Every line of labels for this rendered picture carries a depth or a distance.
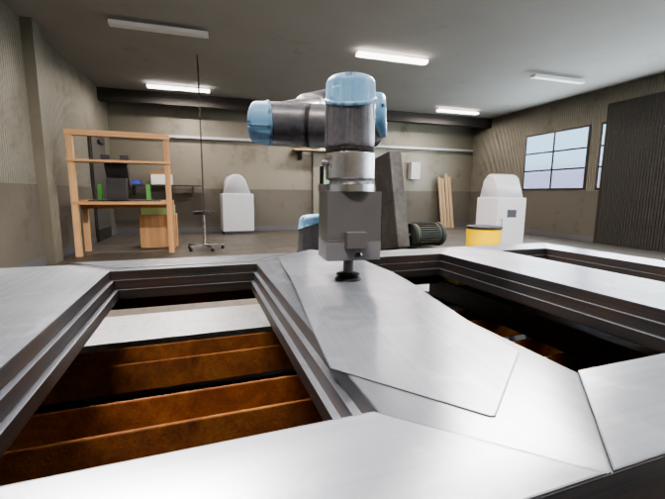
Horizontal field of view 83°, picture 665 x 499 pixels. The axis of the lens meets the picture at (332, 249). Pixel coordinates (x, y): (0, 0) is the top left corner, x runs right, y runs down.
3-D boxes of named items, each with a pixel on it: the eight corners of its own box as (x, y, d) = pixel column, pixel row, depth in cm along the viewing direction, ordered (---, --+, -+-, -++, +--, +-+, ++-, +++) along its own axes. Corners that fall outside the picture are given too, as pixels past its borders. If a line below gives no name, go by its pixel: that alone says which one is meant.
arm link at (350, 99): (376, 85, 60) (378, 67, 52) (375, 155, 62) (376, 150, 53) (327, 86, 61) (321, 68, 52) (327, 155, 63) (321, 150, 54)
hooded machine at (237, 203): (252, 231, 1004) (251, 175, 982) (255, 234, 940) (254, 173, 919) (221, 232, 979) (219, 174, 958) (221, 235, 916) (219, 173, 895)
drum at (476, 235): (506, 283, 435) (510, 227, 426) (471, 283, 432) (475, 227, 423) (488, 275, 475) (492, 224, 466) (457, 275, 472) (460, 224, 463)
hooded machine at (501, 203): (523, 250, 682) (530, 173, 662) (496, 252, 667) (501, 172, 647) (499, 246, 746) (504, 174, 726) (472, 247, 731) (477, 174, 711)
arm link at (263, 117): (298, 87, 107) (242, 87, 62) (336, 88, 106) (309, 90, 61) (297, 130, 112) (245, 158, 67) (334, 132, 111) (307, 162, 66)
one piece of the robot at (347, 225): (328, 163, 51) (327, 281, 54) (390, 164, 53) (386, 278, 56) (314, 167, 60) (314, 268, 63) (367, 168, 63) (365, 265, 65)
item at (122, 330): (541, 305, 124) (542, 296, 124) (80, 359, 81) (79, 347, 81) (496, 290, 143) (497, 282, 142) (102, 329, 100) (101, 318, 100)
